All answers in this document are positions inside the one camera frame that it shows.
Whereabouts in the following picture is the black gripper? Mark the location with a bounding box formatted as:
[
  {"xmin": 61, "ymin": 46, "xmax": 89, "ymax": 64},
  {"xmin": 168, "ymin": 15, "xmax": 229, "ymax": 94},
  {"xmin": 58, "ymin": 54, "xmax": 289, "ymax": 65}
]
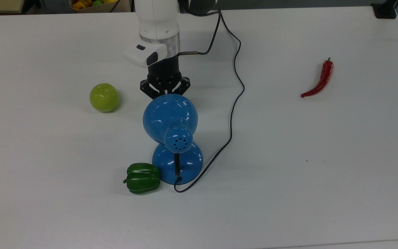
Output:
[{"xmin": 140, "ymin": 55, "xmax": 191, "ymax": 101}]

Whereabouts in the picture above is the blue desk lamp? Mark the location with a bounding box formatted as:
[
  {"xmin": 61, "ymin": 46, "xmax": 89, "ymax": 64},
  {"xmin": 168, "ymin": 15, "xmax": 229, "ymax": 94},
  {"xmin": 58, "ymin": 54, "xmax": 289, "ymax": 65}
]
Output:
[{"xmin": 142, "ymin": 93, "xmax": 203, "ymax": 185}]

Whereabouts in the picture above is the light green toy apple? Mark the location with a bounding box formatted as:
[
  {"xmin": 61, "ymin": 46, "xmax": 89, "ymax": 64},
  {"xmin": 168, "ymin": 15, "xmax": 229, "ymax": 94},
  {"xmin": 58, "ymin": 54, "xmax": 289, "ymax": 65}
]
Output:
[{"xmin": 89, "ymin": 83, "xmax": 120, "ymax": 113}]

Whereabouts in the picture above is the dark green toy bell pepper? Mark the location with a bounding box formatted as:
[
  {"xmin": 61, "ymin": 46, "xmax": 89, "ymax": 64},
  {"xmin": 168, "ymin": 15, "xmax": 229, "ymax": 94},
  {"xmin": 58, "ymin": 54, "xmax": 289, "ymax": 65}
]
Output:
[{"xmin": 123, "ymin": 163, "xmax": 161, "ymax": 195}]

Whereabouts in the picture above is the cardboard box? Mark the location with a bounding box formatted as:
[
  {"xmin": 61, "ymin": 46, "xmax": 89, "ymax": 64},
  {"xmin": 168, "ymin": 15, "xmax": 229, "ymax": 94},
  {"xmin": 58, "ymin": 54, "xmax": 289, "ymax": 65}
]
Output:
[{"xmin": 68, "ymin": 0, "xmax": 132, "ymax": 13}]

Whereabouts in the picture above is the red toy chili pepper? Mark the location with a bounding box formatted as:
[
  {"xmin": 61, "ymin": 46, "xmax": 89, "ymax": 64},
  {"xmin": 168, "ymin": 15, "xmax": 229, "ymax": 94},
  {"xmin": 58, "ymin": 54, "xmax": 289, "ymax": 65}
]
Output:
[{"xmin": 301, "ymin": 57, "xmax": 334, "ymax": 98}]

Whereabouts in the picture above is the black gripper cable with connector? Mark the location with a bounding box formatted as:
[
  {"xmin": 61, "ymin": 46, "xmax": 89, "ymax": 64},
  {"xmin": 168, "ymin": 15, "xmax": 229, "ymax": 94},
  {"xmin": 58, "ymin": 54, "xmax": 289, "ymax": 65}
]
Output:
[{"xmin": 178, "ymin": 10, "xmax": 222, "ymax": 56}]

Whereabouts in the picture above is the black lamp power cable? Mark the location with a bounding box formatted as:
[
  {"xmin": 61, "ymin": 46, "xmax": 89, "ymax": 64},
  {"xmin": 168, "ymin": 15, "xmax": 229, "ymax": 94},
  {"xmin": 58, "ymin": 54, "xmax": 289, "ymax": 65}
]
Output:
[{"xmin": 174, "ymin": 10, "xmax": 245, "ymax": 193}]

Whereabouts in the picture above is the black camera stand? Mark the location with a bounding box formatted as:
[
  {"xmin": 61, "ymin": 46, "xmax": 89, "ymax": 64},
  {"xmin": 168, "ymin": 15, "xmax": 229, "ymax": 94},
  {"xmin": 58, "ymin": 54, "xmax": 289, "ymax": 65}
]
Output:
[{"xmin": 371, "ymin": 0, "xmax": 398, "ymax": 19}]

